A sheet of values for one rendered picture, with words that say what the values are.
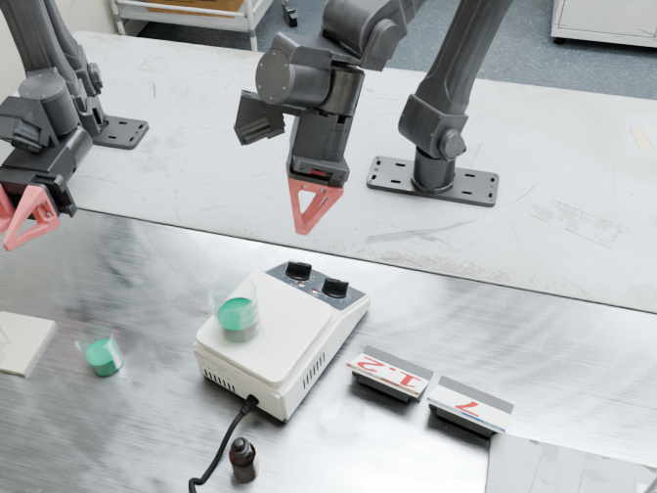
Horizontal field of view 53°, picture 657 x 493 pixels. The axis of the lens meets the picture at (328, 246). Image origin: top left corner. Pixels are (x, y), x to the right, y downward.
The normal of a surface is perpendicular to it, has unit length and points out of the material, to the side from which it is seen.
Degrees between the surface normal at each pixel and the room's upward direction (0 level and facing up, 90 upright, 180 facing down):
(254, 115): 66
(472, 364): 0
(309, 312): 0
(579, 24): 90
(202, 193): 0
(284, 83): 61
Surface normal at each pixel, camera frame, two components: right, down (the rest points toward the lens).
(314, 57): 0.62, 0.58
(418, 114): -0.71, 0.11
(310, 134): 0.11, 0.40
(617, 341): -0.04, -0.67
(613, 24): -0.26, 0.72
